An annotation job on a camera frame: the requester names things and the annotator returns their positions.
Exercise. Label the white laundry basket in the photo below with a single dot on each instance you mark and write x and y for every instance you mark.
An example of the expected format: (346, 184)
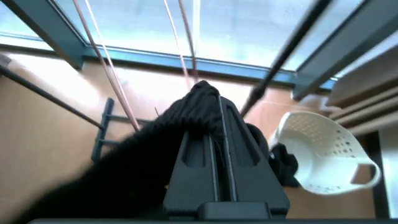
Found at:
(311, 161)

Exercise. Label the black garment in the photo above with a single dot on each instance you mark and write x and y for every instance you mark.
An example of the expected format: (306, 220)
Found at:
(283, 168)

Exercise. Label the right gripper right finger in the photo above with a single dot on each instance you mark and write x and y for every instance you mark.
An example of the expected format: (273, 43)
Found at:
(258, 186)

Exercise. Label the black clothes rack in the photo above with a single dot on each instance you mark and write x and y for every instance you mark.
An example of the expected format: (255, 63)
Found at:
(280, 59)

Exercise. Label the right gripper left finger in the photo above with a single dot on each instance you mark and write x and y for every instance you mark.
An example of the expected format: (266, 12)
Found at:
(189, 186)

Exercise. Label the brown curtain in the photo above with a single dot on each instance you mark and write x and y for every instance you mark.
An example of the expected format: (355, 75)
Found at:
(367, 93)

